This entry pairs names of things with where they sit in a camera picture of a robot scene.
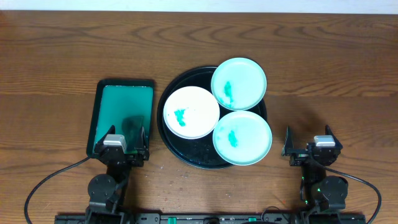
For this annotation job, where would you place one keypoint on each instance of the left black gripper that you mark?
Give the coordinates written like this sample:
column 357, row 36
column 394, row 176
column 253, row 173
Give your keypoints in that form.
column 129, row 156

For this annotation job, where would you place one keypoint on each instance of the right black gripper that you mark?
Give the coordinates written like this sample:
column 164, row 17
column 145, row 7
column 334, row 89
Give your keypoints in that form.
column 306, row 157

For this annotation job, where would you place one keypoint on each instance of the mint green plate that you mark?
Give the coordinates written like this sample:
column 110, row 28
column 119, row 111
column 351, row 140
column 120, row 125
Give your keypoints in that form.
column 238, row 84
column 242, row 138

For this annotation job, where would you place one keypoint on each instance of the white plate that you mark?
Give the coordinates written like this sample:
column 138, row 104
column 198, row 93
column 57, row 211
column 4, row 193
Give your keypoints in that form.
column 191, row 112

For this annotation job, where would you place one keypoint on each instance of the green scrubbing sponge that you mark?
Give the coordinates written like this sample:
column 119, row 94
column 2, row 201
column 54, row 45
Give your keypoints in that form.
column 131, row 129

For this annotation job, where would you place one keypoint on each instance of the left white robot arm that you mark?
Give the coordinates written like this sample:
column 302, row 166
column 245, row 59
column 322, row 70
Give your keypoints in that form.
column 107, row 191

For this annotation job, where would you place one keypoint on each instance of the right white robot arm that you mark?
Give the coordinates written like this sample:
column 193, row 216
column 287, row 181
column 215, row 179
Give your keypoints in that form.
column 323, row 194

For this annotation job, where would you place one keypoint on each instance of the rectangular green water tray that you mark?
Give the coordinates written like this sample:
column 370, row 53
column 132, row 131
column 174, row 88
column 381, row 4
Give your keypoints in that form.
column 117, row 99

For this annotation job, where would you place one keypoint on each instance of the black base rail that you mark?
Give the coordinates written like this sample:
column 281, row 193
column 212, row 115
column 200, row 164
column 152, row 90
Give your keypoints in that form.
column 155, row 218

